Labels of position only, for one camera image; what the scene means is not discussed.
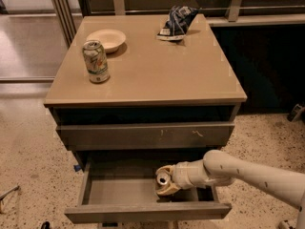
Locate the grey drawer cabinet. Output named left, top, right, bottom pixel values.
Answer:
left=43, top=13, right=248, bottom=229

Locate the small black floor object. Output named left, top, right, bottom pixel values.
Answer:
left=40, top=221, right=51, bottom=229

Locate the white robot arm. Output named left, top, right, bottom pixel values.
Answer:
left=155, top=150, right=305, bottom=229

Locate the white object on floor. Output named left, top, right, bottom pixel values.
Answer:
left=278, top=219, right=296, bottom=229

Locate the orange soda can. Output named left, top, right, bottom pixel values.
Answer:
left=156, top=172, right=171, bottom=189

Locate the green white soda can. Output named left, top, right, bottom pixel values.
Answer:
left=82, top=40, right=110, bottom=83

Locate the metal shelf frame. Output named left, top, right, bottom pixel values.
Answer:
left=51, top=0, right=305, bottom=43

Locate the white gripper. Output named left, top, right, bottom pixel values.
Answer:
left=155, top=159, right=209, bottom=196

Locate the white bowl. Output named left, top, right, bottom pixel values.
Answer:
left=87, top=30, right=126, bottom=53

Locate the open middle drawer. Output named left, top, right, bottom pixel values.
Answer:
left=65, top=149, right=232, bottom=223

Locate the closed top drawer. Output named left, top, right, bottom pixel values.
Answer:
left=56, top=122, right=234, bottom=151

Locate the metal rod on floor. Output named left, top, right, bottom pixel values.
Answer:
left=0, top=185, right=20, bottom=214

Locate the blue tape piece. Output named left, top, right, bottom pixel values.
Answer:
left=73, top=164, right=82, bottom=173

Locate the blue chip bag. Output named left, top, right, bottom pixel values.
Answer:
left=156, top=6, right=198, bottom=41

